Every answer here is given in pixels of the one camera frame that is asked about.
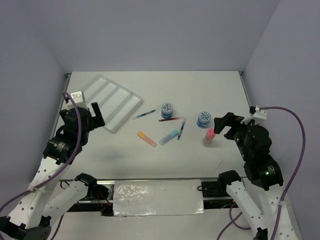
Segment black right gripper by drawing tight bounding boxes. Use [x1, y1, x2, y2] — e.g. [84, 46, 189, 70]
[213, 110, 258, 159]

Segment blue slime jar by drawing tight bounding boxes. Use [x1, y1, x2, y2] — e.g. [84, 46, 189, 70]
[161, 102, 174, 119]
[196, 111, 212, 129]

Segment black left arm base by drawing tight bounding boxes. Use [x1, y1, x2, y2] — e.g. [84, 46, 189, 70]
[67, 182, 115, 217]

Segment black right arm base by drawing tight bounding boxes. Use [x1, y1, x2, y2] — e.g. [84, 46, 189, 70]
[196, 178, 234, 210]

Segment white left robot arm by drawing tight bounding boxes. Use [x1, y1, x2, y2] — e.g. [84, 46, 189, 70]
[0, 102, 105, 240]

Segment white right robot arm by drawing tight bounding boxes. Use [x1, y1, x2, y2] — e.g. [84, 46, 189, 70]
[214, 112, 298, 240]

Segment pink capped bottle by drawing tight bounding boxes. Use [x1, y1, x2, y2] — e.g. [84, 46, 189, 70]
[202, 128, 216, 147]

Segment white compartment tray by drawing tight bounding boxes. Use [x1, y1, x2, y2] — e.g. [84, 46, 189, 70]
[81, 75, 143, 134]

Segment dark blue gel pen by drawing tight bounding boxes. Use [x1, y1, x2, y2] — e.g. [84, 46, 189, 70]
[177, 118, 187, 140]

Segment orange highlighter marker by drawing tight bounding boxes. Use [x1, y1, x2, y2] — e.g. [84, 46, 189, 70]
[137, 131, 157, 148]

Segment red ink refill pen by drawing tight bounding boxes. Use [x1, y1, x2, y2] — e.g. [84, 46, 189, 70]
[158, 116, 187, 122]

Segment blue ink refill pen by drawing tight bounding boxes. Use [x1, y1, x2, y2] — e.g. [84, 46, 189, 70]
[132, 109, 156, 120]

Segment blue highlighter marker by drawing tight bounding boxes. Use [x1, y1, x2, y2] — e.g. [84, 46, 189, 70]
[159, 130, 179, 146]

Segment silver foil cover plate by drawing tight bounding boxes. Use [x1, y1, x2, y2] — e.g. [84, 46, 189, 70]
[113, 179, 205, 217]

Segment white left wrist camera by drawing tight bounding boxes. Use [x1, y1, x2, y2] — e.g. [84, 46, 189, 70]
[70, 91, 87, 109]

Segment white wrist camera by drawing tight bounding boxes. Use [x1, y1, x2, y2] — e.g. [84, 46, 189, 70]
[70, 91, 87, 109]
[240, 105, 267, 125]

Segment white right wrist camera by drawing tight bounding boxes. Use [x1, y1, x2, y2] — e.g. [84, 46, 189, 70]
[240, 105, 267, 125]

